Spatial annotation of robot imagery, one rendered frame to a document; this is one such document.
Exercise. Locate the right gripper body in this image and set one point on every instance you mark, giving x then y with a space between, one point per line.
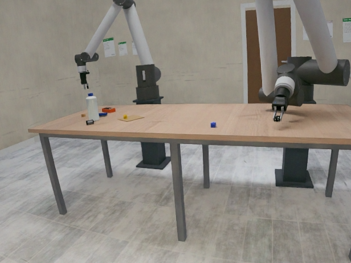
83 71

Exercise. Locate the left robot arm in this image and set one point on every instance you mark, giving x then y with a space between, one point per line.
326 69

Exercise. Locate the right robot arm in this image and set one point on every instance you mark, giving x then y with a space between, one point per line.
146 77

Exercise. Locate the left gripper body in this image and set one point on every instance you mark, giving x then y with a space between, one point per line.
283 88

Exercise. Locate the tan mat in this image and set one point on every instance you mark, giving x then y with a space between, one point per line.
130 118

